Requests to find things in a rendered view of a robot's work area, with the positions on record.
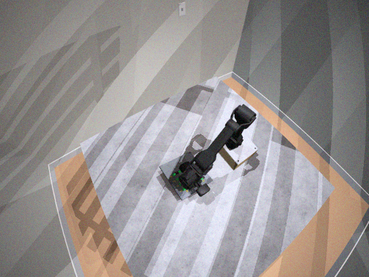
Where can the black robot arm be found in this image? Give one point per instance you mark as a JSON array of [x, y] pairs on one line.
[[231, 136]]

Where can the grey switch panel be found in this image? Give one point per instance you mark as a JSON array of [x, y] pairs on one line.
[[172, 173]]

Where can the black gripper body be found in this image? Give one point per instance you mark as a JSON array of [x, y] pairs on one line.
[[201, 189]]

